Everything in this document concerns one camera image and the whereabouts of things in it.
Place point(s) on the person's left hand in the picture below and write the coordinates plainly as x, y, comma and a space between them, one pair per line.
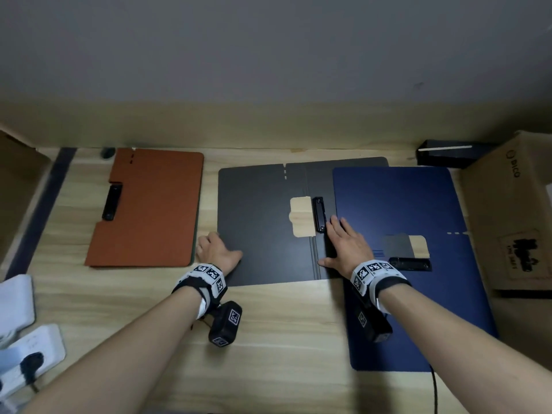
215, 254

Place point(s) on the person's right forearm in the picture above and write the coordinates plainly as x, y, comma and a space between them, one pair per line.
474, 349

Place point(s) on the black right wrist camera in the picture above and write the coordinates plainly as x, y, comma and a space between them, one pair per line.
373, 323

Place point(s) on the black folder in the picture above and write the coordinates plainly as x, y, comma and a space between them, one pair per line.
258, 219

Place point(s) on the grey round desk grommet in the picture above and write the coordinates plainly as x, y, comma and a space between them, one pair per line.
108, 153

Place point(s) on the green folder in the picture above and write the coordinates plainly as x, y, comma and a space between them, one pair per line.
194, 250

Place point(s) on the white power strip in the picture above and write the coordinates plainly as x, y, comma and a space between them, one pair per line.
43, 344

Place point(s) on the large printed cardboard box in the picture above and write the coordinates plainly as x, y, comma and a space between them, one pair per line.
17, 189

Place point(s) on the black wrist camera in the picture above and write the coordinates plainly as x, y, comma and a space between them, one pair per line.
373, 323
226, 323

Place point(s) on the white power bank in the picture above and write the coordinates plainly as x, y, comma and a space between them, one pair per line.
15, 301

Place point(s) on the black box with white stripe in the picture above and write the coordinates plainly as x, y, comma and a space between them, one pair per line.
453, 157

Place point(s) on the orange folder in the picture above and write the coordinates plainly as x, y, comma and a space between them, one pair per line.
155, 211

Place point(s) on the blue folder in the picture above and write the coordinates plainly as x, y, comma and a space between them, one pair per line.
409, 202

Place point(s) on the person's right hand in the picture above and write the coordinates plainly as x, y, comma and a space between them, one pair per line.
349, 250

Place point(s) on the black desk edge strip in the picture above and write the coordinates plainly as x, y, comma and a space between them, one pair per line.
47, 198

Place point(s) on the person's left forearm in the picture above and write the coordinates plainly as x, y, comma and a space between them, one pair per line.
120, 362

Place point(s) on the black power plug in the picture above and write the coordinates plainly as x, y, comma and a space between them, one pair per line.
32, 362

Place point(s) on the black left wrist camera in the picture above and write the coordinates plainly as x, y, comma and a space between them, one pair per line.
226, 323

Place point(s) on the small cardboard box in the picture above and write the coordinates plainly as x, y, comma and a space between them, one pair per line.
509, 202

